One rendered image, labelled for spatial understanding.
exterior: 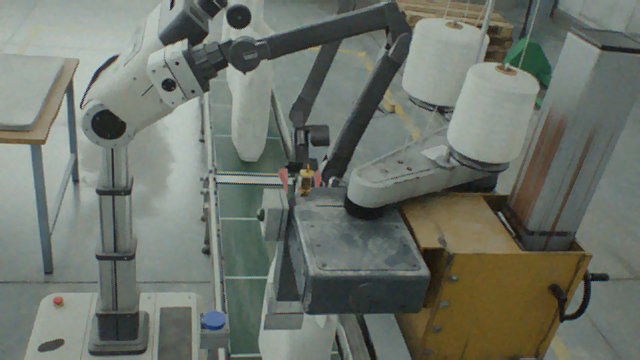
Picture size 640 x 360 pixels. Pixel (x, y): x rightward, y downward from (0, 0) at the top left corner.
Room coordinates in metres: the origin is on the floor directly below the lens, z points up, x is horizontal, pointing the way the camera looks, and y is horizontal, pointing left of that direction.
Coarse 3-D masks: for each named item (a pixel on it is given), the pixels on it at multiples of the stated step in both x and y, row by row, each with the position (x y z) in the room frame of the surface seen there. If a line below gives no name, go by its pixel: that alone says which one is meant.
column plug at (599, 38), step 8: (576, 32) 1.17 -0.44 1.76; (584, 32) 1.16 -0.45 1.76; (592, 32) 1.17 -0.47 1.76; (600, 32) 1.19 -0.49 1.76; (608, 32) 1.20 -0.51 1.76; (616, 32) 1.21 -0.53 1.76; (592, 40) 1.12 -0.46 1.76; (600, 40) 1.12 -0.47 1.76; (608, 40) 1.13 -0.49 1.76; (616, 40) 1.14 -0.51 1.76; (624, 40) 1.16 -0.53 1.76; (632, 40) 1.17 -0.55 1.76; (600, 48) 1.09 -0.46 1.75; (608, 48) 1.09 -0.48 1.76; (616, 48) 1.09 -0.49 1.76; (624, 48) 1.10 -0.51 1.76; (632, 48) 1.10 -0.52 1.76
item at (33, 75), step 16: (0, 64) 2.73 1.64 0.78; (16, 64) 2.76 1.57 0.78; (32, 64) 2.79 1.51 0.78; (48, 64) 2.82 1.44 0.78; (0, 80) 2.55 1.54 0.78; (16, 80) 2.57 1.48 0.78; (32, 80) 2.60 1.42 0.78; (48, 80) 2.63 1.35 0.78; (0, 96) 2.39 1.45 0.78; (16, 96) 2.41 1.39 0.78; (32, 96) 2.44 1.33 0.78; (0, 112) 2.24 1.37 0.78; (16, 112) 2.26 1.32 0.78; (32, 112) 2.29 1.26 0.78
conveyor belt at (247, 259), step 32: (224, 192) 2.54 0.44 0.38; (256, 192) 2.59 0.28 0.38; (288, 192) 2.64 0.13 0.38; (224, 224) 2.27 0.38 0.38; (256, 224) 2.31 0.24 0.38; (224, 256) 2.04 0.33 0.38; (256, 256) 2.08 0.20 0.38; (256, 288) 1.87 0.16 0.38; (256, 320) 1.69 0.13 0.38; (256, 352) 1.54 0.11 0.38
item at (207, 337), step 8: (224, 312) 1.23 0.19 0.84; (224, 328) 1.17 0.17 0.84; (200, 336) 1.14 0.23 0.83; (208, 336) 1.14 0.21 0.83; (216, 336) 1.15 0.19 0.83; (224, 336) 1.15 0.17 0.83; (200, 344) 1.14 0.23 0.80; (208, 344) 1.14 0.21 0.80; (216, 344) 1.15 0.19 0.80; (224, 344) 1.16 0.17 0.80
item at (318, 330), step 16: (272, 272) 1.44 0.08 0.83; (304, 320) 1.28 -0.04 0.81; (320, 320) 1.25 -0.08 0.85; (272, 336) 1.35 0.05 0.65; (288, 336) 1.27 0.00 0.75; (304, 336) 1.26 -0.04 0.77; (320, 336) 1.27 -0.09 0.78; (272, 352) 1.33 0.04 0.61; (288, 352) 1.26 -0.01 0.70; (304, 352) 1.25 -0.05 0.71; (320, 352) 1.26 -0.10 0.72
